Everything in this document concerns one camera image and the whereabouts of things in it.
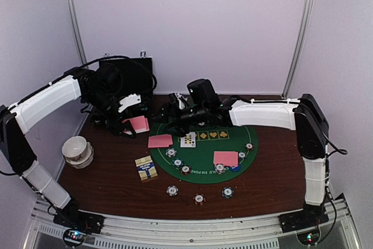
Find aluminium front rail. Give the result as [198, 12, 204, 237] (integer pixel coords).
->
[21, 198, 363, 248]

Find round green poker mat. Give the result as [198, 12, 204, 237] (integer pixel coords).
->
[150, 124, 259, 184]

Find white left wrist cover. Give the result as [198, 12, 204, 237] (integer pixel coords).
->
[118, 94, 141, 113]

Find blue green 50 chip stack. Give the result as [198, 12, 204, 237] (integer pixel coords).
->
[221, 187, 234, 199]

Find red black 100 chip stack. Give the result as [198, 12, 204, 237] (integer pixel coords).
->
[193, 194, 206, 205]

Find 10 chips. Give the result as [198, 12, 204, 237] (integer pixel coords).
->
[214, 164, 226, 174]
[165, 148, 177, 158]

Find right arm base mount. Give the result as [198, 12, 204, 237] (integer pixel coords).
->
[279, 203, 329, 233]

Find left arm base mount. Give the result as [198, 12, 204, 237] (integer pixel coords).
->
[53, 208, 105, 234]

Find right aluminium frame post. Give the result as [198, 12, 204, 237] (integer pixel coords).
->
[281, 0, 314, 99]

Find pink cards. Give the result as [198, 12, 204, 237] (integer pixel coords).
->
[147, 134, 173, 149]
[213, 151, 238, 167]

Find face up community cards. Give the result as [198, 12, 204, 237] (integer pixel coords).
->
[180, 132, 196, 148]

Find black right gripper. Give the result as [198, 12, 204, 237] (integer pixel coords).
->
[150, 101, 209, 136]

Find aluminium frame post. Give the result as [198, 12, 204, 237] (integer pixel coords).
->
[66, 0, 87, 65]
[281, 0, 314, 99]

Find left aluminium frame post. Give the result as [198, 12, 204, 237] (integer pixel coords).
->
[66, 0, 87, 65]

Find blue white 10 chip stack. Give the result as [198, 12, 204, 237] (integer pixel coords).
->
[166, 185, 179, 197]

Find black poker chip case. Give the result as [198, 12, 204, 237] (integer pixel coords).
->
[93, 55, 157, 118]

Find pink playing card deck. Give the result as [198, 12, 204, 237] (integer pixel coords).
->
[123, 115, 150, 134]

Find white ceramic bowl stack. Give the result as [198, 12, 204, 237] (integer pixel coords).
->
[62, 136, 94, 169]

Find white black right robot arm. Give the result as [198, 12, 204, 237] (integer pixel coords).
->
[152, 93, 333, 227]

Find card deck holder box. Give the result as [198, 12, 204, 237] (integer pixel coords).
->
[135, 156, 158, 181]

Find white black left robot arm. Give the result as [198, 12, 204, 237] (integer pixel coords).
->
[1, 67, 141, 228]

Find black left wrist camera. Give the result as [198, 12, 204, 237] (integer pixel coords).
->
[96, 62, 123, 95]

